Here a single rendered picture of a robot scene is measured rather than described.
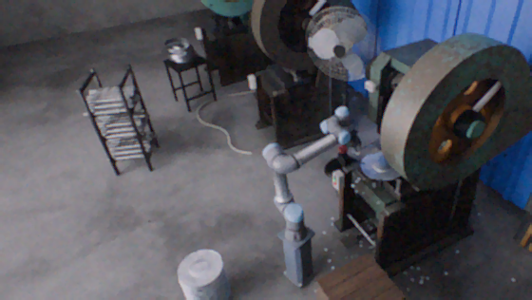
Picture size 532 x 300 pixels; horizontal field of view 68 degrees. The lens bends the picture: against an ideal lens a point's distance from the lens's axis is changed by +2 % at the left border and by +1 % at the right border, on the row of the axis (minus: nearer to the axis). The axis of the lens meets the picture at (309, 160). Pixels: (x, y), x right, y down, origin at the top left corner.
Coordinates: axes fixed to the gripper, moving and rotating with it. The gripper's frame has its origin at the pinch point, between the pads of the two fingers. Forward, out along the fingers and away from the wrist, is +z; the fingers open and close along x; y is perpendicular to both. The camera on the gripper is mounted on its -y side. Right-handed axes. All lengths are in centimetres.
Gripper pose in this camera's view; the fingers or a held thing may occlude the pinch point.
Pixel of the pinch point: (357, 152)
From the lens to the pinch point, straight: 259.8
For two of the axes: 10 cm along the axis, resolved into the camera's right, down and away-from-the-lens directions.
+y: -2.3, 6.2, -7.5
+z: 3.5, 7.7, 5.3
